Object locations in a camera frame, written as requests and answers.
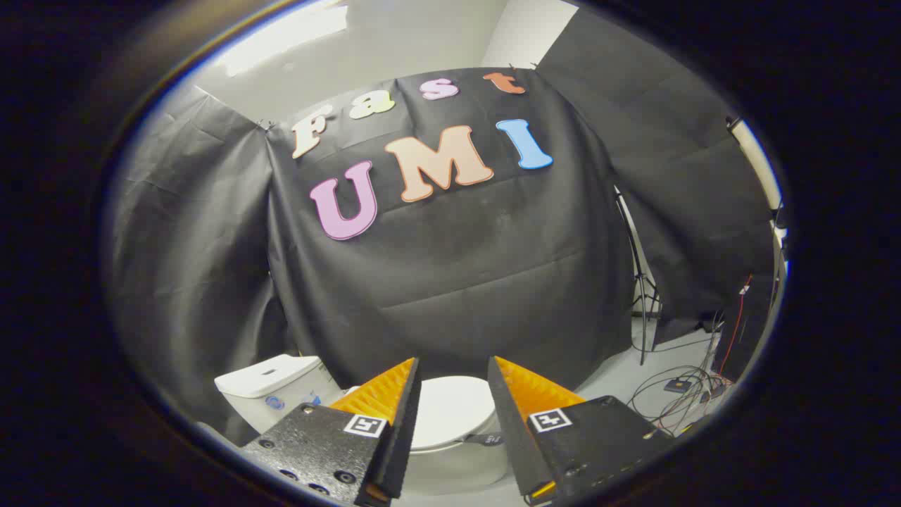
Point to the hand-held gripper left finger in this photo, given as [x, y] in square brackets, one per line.
[402, 436]

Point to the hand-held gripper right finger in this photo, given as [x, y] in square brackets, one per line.
[510, 429]

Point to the small black adapter box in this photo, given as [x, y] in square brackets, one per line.
[678, 385]

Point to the black light stand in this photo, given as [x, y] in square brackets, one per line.
[639, 282]

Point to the white pole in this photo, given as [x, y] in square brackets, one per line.
[757, 158]

